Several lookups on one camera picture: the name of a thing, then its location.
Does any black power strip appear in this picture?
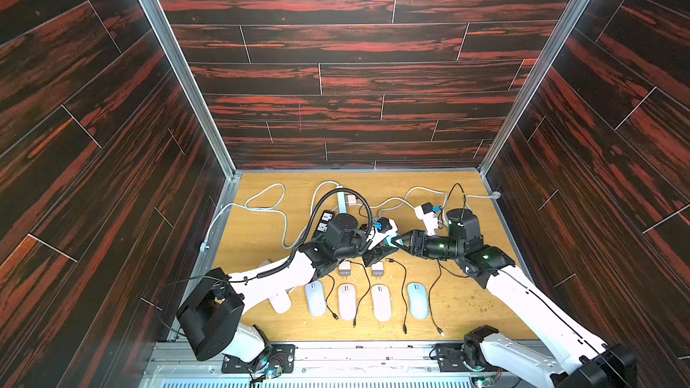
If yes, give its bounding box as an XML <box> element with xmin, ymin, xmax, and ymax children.
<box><xmin>314</xmin><ymin>210</ymin><xmax>334</xmax><ymax>234</ymax></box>

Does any aluminium frame right post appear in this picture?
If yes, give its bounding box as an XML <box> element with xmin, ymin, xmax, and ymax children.
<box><xmin>480</xmin><ymin>0</ymin><xmax>591</xmax><ymax>300</ymax></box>

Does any white power strip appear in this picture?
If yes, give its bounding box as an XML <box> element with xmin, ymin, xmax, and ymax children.
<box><xmin>337</xmin><ymin>191</ymin><xmax>348</xmax><ymax>214</ymax></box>

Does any white wireless mouse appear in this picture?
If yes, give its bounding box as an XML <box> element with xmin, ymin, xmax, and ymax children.
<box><xmin>269</xmin><ymin>291</ymin><xmax>292</xmax><ymax>314</ymax></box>

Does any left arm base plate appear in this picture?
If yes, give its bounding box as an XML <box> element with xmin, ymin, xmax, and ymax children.
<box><xmin>221</xmin><ymin>324</ymin><xmax>296</xmax><ymax>379</ymax></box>

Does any aluminium frame left post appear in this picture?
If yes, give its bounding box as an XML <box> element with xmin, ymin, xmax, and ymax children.
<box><xmin>117</xmin><ymin>0</ymin><xmax>243</xmax><ymax>341</ymax></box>

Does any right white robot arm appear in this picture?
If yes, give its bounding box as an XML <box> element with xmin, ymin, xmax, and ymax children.
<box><xmin>392</xmin><ymin>208</ymin><xmax>638</xmax><ymax>387</ymax></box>

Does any black mouse cable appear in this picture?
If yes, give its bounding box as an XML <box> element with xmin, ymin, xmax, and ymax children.
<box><xmin>385</xmin><ymin>257</ymin><xmax>411</xmax><ymax>334</ymax></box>
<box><xmin>427</xmin><ymin>259</ymin><xmax>446</xmax><ymax>337</ymax></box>
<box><xmin>322</xmin><ymin>271</ymin><xmax>340</xmax><ymax>320</ymax></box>
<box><xmin>349</xmin><ymin>260</ymin><xmax>373</xmax><ymax>330</ymax></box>

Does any grey blue mouse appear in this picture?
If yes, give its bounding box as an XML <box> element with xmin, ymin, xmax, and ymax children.
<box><xmin>407</xmin><ymin>282</ymin><xmax>429</xmax><ymax>320</ymax></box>

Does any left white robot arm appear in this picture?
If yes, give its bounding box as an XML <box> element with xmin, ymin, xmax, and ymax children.
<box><xmin>176</xmin><ymin>214</ymin><xmax>398</xmax><ymax>363</ymax></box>

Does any aluminium frame post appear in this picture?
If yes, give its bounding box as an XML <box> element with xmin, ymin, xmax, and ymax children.
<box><xmin>117</xmin><ymin>0</ymin><xmax>243</xmax><ymax>341</ymax></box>
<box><xmin>480</xmin><ymin>0</ymin><xmax>591</xmax><ymax>300</ymax></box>

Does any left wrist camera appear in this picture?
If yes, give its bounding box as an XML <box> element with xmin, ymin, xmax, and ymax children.
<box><xmin>369</xmin><ymin>217</ymin><xmax>398</xmax><ymax>248</ymax></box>

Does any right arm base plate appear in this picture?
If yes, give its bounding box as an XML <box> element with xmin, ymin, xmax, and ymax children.
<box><xmin>429</xmin><ymin>325</ymin><xmax>499</xmax><ymax>373</ymax></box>

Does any white cable left side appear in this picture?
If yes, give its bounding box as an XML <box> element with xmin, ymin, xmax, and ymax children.
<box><xmin>200</xmin><ymin>180</ymin><xmax>341</xmax><ymax>253</ymax></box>

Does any teal charger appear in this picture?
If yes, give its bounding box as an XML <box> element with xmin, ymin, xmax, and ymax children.
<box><xmin>385</xmin><ymin>236</ymin><xmax>404</xmax><ymax>249</ymax></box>

